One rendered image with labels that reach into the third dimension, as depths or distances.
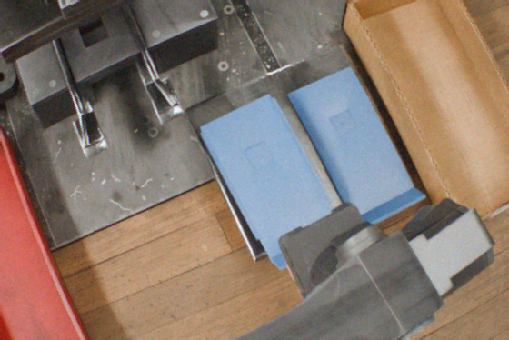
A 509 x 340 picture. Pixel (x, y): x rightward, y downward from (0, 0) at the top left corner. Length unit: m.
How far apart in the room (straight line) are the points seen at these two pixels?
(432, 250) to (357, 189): 0.27
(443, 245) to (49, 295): 0.43
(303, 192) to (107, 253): 0.20
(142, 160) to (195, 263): 0.11
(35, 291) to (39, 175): 0.12
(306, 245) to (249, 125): 0.18
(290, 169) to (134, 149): 0.16
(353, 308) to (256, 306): 0.37
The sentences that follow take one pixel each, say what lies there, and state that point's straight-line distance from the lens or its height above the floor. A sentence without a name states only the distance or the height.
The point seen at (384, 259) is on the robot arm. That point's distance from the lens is 0.73.
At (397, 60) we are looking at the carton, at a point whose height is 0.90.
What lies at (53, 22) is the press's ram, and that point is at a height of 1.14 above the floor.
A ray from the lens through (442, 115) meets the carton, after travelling 1.12.
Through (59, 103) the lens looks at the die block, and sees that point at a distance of 1.07.
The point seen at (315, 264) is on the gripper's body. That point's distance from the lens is 0.90.
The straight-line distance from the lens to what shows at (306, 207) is 1.02.
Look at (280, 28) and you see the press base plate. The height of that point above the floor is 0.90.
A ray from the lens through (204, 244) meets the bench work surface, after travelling 1.07.
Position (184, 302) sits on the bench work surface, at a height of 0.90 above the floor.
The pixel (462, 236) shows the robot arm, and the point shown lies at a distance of 0.81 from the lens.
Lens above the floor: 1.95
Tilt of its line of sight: 75 degrees down
